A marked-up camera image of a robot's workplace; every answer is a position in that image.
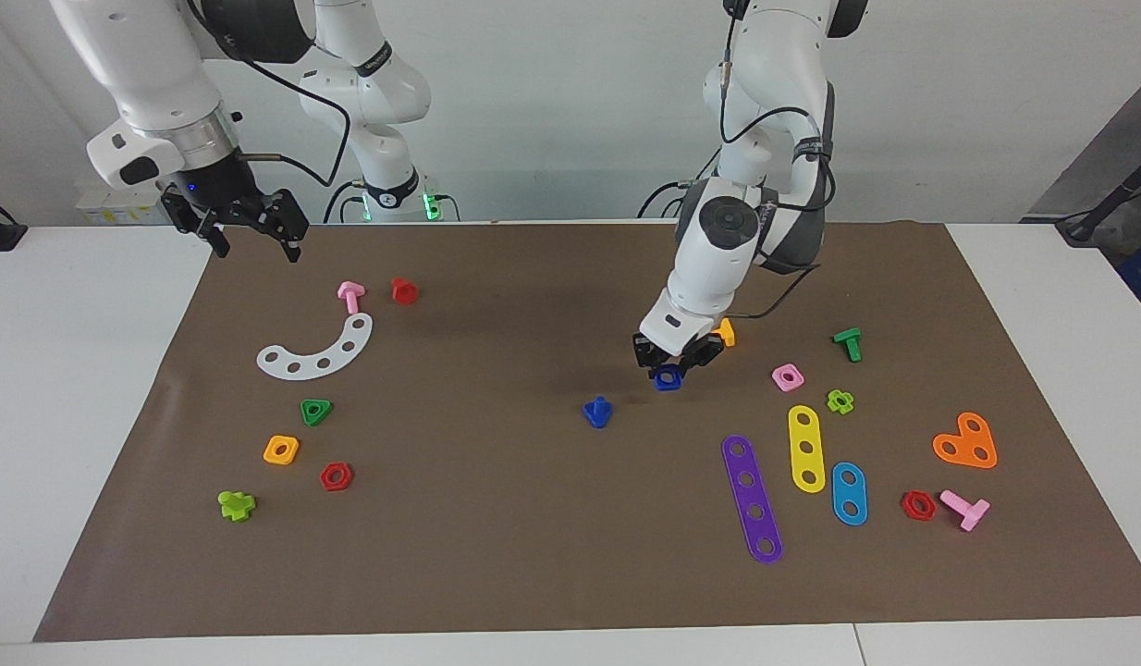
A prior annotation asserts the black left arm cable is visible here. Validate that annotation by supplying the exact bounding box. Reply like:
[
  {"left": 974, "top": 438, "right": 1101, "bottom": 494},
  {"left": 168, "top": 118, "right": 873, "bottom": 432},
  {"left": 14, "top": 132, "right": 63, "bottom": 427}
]
[{"left": 718, "top": 0, "right": 840, "bottom": 320}]

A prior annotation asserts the brown table mat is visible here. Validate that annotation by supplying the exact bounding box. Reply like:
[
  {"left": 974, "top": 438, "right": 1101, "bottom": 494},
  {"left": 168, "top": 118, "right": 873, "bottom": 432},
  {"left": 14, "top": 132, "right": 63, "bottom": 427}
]
[{"left": 32, "top": 220, "right": 1141, "bottom": 643}]

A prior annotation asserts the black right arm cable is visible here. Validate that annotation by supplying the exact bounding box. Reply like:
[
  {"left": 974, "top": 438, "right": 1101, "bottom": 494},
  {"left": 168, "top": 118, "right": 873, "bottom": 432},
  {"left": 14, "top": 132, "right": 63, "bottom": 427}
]
[{"left": 187, "top": 0, "right": 352, "bottom": 186}]

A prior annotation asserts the purple four-hole strip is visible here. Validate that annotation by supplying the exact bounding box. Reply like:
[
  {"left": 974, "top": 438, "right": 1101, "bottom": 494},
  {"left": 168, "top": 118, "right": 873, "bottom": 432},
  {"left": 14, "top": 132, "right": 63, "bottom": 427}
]
[{"left": 721, "top": 435, "right": 784, "bottom": 565}]

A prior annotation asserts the white curved five-hole plate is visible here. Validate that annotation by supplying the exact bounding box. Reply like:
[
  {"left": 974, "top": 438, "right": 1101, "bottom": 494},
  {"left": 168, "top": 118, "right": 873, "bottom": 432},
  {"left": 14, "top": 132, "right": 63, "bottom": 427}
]
[{"left": 256, "top": 313, "right": 374, "bottom": 381}]

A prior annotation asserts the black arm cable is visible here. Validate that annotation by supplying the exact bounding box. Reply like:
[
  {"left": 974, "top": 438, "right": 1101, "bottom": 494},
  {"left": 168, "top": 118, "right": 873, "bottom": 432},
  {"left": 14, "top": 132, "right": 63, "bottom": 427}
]
[
  {"left": 718, "top": 0, "right": 840, "bottom": 320},
  {"left": 187, "top": 0, "right": 352, "bottom": 186}
]

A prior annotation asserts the white box stack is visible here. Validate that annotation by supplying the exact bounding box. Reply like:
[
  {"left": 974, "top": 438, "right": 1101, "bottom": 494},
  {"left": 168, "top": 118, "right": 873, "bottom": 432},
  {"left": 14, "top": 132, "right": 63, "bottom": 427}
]
[{"left": 76, "top": 185, "right": 169, "bottom": 226}]

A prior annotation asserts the black stand with tube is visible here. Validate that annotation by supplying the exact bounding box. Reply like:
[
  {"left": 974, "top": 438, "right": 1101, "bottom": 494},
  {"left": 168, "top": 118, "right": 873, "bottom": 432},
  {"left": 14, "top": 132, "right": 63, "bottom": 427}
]
[{"left": 1056, "top": 153, "right": 1141, "bottom": 246}]

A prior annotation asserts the yellow three-hole strip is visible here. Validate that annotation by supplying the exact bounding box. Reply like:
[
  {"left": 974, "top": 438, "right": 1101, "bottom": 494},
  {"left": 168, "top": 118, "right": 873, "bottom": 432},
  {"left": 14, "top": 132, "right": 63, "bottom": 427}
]
[{"left": 788, "top": 404, "right": 827, "bottom": 494}]

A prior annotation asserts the blue two-hole strip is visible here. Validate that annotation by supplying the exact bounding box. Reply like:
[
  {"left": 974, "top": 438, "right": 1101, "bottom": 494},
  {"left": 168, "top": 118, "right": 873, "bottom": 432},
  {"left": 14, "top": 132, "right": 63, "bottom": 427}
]
[{"left": 831, "top": 462, "right": 868, "bottom": 527}]

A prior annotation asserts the orange heart three-hole plate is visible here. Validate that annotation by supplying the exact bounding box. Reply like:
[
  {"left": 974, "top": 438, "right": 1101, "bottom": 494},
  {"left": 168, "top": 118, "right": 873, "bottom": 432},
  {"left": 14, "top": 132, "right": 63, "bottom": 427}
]
[{"left": 932, "top": 412, "right": 999, "bottom": 470}]

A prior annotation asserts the black base cable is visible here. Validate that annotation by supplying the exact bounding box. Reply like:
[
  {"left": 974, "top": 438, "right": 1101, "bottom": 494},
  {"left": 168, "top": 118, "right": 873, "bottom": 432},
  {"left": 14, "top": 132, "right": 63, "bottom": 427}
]
[
  {"left": 324, "top": 180, "right": 363, "bottom": 223},
  {"left": 637, "top": 180, "right": 696, "bottom": 220}
]

